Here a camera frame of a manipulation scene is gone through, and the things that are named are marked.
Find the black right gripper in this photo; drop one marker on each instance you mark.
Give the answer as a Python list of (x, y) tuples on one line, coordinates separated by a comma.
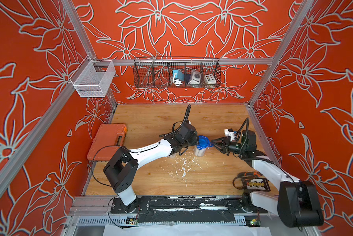
[(225, 146)]

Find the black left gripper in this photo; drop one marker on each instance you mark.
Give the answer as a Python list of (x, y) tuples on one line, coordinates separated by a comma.
[(195, 139)]

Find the clear container blue lid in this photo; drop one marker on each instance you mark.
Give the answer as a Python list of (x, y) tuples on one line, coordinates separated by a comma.
[(203, 144)]

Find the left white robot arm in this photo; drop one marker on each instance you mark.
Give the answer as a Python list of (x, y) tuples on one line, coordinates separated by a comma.
[(121, 169)]

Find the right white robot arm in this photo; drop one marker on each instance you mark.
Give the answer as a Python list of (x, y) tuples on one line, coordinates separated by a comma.
[(297, 204)]

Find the white button box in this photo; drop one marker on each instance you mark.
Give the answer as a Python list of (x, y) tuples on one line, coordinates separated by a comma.
[(210, 81)]

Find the blue white item in basket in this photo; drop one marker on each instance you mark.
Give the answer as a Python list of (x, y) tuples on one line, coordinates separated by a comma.
[(177, 78)]

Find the white round dial device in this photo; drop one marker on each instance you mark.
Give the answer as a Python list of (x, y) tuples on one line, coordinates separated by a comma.
[(194, 79)]

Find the red plastic tool case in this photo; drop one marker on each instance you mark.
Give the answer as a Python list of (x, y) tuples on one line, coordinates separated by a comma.
[(107, 141)]

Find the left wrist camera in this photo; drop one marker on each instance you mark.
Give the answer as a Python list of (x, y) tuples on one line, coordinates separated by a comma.
[(186, 129)]

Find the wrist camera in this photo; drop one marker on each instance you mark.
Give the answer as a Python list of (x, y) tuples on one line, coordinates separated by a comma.
[(186, 129), (230, 133)]

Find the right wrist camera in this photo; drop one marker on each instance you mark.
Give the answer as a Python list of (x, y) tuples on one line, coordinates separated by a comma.
[(230, 133)]

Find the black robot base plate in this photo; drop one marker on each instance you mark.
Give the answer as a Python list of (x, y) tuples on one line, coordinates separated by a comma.
[(144, 204)]

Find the black wire wall basket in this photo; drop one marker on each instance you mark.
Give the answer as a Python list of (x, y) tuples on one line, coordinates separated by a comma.
[(155, 72)]

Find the clear acrylic wall bin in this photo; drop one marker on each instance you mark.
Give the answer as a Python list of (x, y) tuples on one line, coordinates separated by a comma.
[(89, 83)]

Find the aluminium frame corner post right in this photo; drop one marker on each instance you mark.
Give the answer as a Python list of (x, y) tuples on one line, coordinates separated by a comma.
[(294, 25)]

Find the aluminium frame corner post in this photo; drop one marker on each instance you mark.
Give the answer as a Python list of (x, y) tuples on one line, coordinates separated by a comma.
[(294, 25), (87, 46)]

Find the aluminium frame corner post left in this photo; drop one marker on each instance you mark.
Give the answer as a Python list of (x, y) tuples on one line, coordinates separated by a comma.
[(87, 46)]

